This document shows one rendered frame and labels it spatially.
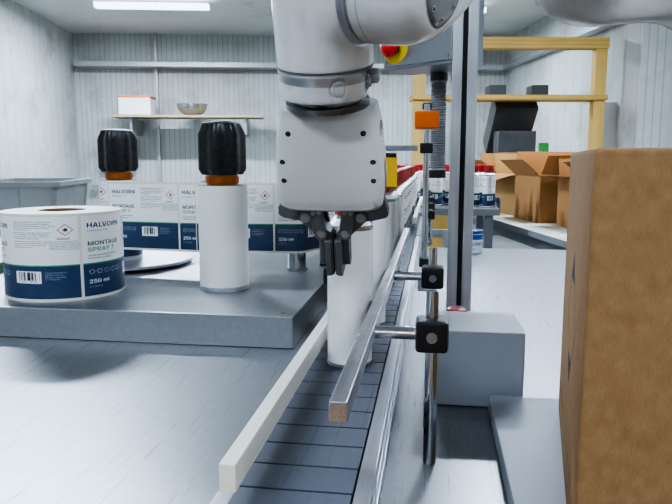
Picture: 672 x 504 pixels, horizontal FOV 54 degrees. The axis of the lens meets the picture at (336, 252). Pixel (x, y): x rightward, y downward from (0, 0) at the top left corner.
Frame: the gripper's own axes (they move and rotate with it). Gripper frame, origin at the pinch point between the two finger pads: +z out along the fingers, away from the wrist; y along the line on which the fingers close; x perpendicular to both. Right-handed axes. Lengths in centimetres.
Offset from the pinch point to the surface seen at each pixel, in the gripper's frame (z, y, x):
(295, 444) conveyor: 8.5, 1.3, 18.0
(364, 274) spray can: 5.5, -2.2, -5.1
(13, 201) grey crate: 73, 163, -174
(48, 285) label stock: 22, 53, -28
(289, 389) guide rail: 7.7, 3.0, 12.1
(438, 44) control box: -7, -10, -68
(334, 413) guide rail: -2.3, -3.6, 26.0
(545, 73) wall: 164, -140, -771
